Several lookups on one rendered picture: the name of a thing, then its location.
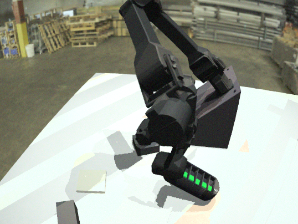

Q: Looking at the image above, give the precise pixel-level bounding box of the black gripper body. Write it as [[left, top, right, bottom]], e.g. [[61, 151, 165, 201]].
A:
[[151, 115, 198, 179]]

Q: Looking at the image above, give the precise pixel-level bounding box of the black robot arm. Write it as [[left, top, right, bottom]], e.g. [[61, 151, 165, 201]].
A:
[[119, 0, 234, 147]]

